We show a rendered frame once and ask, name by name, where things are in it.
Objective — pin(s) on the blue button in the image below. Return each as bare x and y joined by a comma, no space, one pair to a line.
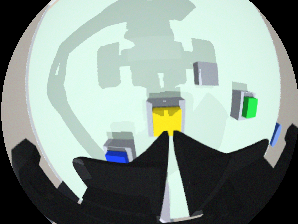
120,150

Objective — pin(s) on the yellow button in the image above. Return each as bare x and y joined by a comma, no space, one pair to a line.
165,114

